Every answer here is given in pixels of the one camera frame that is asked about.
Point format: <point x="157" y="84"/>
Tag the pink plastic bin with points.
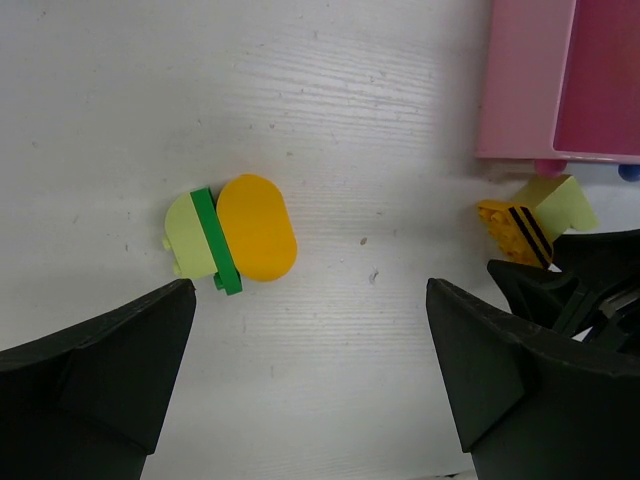
<point x="561" y="84"/>

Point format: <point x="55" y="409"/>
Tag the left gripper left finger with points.
<point x="89" y="401"/>

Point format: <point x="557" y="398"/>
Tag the small dark green lego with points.
<point x="227" y="277"/>

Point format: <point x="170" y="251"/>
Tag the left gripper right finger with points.
<point x="528" y="403"/>

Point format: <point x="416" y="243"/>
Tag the orange rounded lego brick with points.
<point x="257" y="228"/>

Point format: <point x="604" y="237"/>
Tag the light yellow lego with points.
<point x="559" y="204"/>

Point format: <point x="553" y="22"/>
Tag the orange striped lego brick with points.
<point x="518" y="233"/>

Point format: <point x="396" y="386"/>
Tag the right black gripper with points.
<point x="601" y="266"/>

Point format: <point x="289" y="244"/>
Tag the purple plastic bin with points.
<point x="629" y="172"/>

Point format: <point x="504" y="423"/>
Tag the pale yellow lego brick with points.
<point x="185" y="238"/>

